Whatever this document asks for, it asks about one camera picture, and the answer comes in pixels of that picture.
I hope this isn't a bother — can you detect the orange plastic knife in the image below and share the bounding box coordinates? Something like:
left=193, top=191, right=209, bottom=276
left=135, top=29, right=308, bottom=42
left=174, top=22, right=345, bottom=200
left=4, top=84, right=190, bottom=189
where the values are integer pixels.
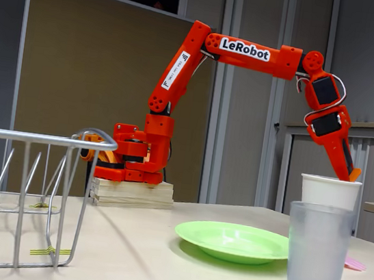
left=347, top=167, right=362, bottom=184

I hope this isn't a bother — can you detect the pink plastic fork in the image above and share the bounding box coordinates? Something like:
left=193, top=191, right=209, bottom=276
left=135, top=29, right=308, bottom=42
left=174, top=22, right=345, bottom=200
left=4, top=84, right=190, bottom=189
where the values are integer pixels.
left=343, top=255, right=369, bottom=273

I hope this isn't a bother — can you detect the translucent grey plastic cup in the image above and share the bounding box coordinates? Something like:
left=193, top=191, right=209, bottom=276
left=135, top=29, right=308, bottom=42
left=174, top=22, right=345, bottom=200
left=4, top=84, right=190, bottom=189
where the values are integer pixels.
left=280, top=199, right=357, bottom=280

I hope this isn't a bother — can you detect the green plastic plate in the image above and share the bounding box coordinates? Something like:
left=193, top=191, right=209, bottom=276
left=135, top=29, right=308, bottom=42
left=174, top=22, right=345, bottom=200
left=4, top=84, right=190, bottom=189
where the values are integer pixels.
left=170, top=215, right=292, bottom=270

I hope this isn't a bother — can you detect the white paper cup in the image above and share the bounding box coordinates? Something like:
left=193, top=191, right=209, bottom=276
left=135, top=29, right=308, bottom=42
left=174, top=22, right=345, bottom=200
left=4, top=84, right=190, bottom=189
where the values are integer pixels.
left=294, top=173, right=364, bottom=236

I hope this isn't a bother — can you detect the wooden base block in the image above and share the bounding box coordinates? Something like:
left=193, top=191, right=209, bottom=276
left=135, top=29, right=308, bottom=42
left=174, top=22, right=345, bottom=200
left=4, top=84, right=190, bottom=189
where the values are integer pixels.
left=88, top=173, right=177, bottom=217

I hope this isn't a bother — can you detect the brown pin board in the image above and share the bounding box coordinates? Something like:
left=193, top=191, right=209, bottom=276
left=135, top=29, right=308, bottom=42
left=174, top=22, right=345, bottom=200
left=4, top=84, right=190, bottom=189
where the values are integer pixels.
left=0, top=0, right=224, bottom=214

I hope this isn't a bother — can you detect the short yellow black tape marker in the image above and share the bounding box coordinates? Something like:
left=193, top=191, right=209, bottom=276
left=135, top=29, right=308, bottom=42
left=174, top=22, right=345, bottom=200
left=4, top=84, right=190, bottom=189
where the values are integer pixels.
left=28, top=200, right=59, bottom=212

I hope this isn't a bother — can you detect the long yellow black tape marker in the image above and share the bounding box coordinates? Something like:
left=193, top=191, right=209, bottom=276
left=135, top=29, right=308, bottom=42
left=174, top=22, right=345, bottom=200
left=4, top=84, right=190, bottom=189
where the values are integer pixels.
left=29, top=243, right=72, bottom=261

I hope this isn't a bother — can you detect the metal wire dish rack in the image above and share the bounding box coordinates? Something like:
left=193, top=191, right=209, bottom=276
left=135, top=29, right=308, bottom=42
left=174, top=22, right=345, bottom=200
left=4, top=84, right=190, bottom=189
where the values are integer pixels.
left=0, top=116, right=121, bottom=280

